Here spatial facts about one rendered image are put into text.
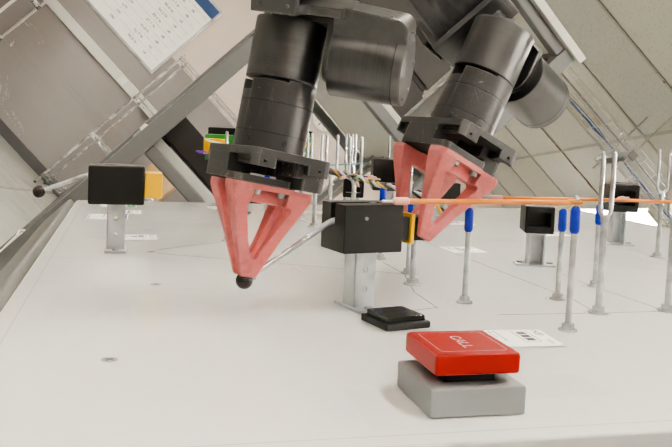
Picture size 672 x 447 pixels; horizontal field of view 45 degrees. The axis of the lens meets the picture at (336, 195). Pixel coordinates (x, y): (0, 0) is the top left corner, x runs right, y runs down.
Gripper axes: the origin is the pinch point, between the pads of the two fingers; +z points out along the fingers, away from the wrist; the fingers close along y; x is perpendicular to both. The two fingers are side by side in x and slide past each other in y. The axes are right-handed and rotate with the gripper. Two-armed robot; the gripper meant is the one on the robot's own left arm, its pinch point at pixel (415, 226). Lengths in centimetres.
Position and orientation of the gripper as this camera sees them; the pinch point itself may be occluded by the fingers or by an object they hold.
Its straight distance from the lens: 71.2
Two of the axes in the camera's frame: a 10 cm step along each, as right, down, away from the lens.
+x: -7.8, -4.2, -4.6
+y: -4.6, -1.1, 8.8
